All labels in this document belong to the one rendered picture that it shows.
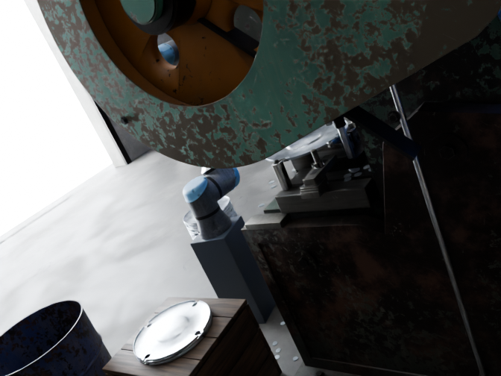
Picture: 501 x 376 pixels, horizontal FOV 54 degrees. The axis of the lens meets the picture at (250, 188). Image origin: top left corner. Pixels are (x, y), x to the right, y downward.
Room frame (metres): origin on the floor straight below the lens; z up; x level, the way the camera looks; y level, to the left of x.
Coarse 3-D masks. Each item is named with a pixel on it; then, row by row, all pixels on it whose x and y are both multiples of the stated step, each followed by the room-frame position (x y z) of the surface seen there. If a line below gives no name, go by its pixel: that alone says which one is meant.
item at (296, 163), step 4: (304, 156) 1.47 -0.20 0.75; (308, 156) 1.47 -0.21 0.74; (292, 160) 1.51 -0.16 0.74; (296, 160) 1.50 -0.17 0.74; (300, 160) 1.49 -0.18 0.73; (304, 160) 1.48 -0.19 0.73; (308, 160) 1.47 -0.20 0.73; (312, 160) 1.47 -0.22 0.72; (292, 164) 1.51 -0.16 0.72; (296, 164) 1.50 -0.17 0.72; (300, 164) 1.49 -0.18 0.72; (304, 164) 1.48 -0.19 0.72; (308, 164) 1.47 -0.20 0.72; (296, 168) 1.51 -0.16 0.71; (300, 168) 1.49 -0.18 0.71; (304, 168) 1.49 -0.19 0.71; (296, 172) 1.51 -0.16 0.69
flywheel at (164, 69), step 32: (96, 0) 1.33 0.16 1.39; (128, 0) 1.06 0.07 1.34; (160, 0) 1.02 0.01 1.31; (192, 0) 1.06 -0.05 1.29; (224, 0) 1.08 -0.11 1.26; (256, 0) 1.03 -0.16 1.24; (96, 32) 1.32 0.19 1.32; (128, 32) 1.29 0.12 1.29; (160, 32) 1.07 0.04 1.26; (192, 32) 1.16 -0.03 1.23; (128, 64) 1.32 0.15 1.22; (160, 64) 1.27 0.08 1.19; (192, 64) 1.19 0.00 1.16; (224, 64) 1.12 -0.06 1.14; (160, 96) 1.27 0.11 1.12; (192, 96) 1.22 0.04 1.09; (224, 96) 1.15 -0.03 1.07
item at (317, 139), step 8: (320, 128) 1.57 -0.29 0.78; (328, 128) 1.53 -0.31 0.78; (312, 136) 1.50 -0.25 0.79; (320, 136) 1.48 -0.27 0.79; (328, 136) 1.45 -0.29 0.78; (336, 136) 1.42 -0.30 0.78; (296, 144) 1.50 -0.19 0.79; (304, 144) 1.46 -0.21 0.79; (312, 144) 1.44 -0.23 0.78; (320, 144) 1.41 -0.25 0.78; (280, 152) 1.50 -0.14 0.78; (288, 152) 1.47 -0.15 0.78; (296, 152) 1.44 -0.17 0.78; (304, 152) 1.40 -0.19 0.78; (272, 160) 1.45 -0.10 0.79
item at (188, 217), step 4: (224, 196) 2.70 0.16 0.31; (220, 200) 2.68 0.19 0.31; (224, 200) 2.65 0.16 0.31; (228, 200) 2.62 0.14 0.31; (220, 204) 2.61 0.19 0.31; (224, 204) 2.58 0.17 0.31; (224, 208) 2.52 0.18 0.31; (188, 212) 2.71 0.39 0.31; (184, 216) 2.67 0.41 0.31; (188, 216) 2.65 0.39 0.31; (192, 216) 2.62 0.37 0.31; (184, 220) 2.62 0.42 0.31; (188, 220) 2.59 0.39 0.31; (192, 220) 2.56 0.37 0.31
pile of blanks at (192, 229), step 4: (228, 204) 2.56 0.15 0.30; (232, 204) 2.61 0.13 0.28; (228, 208) 2.57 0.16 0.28; (232, 208) 2.58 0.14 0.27; (224, 212) 2.54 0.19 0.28; (228, 212) 2.53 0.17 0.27; (232, 212) 2.58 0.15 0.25; (232, 216) 2.56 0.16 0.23; (188, 224) 2.54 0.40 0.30; (192, 224) 2.51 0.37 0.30; (196, 224) 2.50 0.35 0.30; (188, 228) 2.57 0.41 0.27; (192, 228) 2.52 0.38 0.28; (196, 228) 2.50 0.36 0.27; (192, 232) 2.54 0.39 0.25; (196, 232) 2.51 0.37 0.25; (192, 236) 2.57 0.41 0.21
